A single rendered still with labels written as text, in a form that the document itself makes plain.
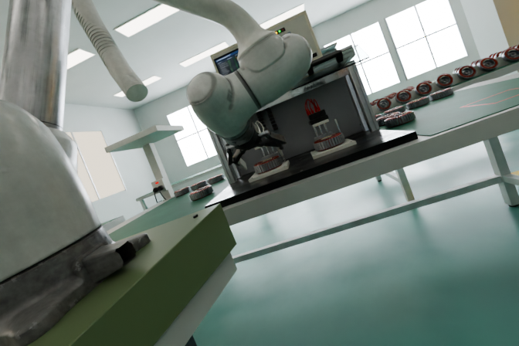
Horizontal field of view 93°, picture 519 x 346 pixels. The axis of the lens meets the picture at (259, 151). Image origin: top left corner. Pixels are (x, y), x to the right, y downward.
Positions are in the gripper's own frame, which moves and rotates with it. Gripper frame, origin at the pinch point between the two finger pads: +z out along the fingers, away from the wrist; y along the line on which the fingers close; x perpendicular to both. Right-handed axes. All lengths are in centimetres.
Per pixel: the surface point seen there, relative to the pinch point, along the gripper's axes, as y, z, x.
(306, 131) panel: 17.9, 28.8, 19.2
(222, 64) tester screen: -5.1, -2.0, 48.1
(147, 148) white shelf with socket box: -88, 52, 65
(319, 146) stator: 19.6, 6.8, -0.1
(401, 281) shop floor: 35, 77, -52
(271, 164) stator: 1.4, 5.6, -0.9
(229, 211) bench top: -11.7, -9.3, -16.6
